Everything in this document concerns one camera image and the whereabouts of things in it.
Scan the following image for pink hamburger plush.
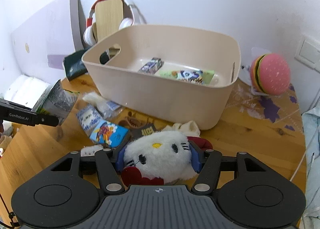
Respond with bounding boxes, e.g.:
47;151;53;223
249;53;291;95

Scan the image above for blue white tissue pack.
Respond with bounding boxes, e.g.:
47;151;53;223
76;104;103;136

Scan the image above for clear plastic snack bag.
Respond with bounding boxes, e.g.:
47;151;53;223
82;92;123;120

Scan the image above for white kitty plush toy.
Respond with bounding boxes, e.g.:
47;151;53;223
121;131;213;187

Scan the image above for white wall socket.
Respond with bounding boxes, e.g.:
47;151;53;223
295;34;320;72

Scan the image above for wooden headphone stand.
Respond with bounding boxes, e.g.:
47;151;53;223
95;0;124;42

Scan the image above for dark green bag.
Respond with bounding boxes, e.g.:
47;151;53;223
63;48;88;81

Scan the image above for red white headphones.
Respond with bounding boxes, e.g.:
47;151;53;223
84;0;141;46

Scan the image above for light blue cloth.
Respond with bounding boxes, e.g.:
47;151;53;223
302;106;319;228

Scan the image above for black box gold character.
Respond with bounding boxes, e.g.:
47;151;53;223
130;123;157;141

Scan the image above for grey leaning board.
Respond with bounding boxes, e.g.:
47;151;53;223
69;0;84;51

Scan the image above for cream fabric scrunchie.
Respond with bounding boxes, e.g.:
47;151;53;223
162;121;201;137

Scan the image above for white charging cable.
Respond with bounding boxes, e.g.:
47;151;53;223
290;128;316;181

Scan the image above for blue cartoon tissue pack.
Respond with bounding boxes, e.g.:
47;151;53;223
89;120;129;148

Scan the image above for silver green snack bag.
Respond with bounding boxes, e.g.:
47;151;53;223
32;79;80;125

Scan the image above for beige plastic storage bin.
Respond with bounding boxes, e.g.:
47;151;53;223
82;25;241;130

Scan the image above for green snack packet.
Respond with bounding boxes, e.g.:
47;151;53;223
159;70;215;85

